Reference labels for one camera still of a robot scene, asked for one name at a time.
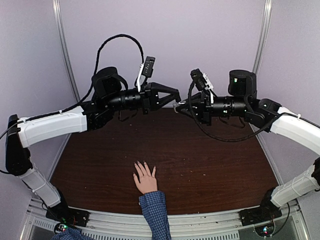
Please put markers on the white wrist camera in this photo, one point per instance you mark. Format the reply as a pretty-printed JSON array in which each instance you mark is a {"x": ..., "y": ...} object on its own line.
[
  {"x": 146, "y": 70},
  {"x": 202, "y": 81}
]

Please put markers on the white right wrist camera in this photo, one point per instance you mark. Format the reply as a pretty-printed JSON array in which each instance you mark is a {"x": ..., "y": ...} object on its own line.
[{"x": 202, "y": 81}]

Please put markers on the aluminium frame post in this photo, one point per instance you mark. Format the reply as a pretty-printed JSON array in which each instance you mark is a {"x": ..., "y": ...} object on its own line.
[
  {"x": 64, "y": 47},
  {"x": 264, "y": 30}
]

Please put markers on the mannequin hand with painted nails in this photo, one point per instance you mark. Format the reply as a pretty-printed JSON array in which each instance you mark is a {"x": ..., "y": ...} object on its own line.
[{"x": 144, "y": 178}]

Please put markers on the right aluminium frame post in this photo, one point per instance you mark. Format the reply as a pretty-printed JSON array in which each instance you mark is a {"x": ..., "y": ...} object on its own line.
[{"x": 264, "y": 30}]

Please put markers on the left aluminium frame post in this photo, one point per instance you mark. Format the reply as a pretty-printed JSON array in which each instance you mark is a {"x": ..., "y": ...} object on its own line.
[{"x": 64, "y": 47}]

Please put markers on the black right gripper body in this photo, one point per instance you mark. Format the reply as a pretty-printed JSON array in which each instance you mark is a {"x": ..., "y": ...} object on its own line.
[{"x": 206, "y": 110}]

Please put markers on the blue checkered shirt sleeve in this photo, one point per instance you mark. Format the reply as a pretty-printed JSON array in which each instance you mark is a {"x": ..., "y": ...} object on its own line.
[{"x": 154, "y": 210}]

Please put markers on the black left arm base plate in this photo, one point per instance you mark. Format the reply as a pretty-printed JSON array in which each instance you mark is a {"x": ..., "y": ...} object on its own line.
[{"x": 68, "y": 217}]

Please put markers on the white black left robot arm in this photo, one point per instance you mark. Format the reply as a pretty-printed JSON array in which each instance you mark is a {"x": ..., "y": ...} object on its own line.
[{"x": 111, "y": 95}]

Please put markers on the slotted aluminium base rail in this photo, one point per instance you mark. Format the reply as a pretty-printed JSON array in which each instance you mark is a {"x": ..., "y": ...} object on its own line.
[{"x": 206, "y": 226}]

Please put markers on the clear nail polish bottle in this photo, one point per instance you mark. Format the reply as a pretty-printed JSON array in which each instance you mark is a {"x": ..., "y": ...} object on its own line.
[{"x": 179, "y": 106}]

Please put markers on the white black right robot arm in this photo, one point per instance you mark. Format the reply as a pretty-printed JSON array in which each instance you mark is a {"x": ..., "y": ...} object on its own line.
[{"x": 267, "y": 115}]

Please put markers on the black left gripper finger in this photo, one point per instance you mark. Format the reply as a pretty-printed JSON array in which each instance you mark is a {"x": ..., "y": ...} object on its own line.
[
  {"x": 161, "y": 101},
  {"x": 163, "y": 92}
]

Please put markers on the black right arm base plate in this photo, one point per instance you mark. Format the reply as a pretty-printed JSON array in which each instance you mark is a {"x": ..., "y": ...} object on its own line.
[{"x": 256, "y": 215}]

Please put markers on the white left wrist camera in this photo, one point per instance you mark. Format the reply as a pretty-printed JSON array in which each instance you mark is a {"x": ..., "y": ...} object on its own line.
[{"x": 146, "y": 70}]

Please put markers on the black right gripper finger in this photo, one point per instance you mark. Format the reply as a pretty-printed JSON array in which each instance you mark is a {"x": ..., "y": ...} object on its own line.
[
  {"x": 195, "y": 99},
  {"x": 185, "y": 110}
]

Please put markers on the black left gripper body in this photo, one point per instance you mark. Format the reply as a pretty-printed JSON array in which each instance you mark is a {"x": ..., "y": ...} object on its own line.
[{"x": 146, "y": 96}]

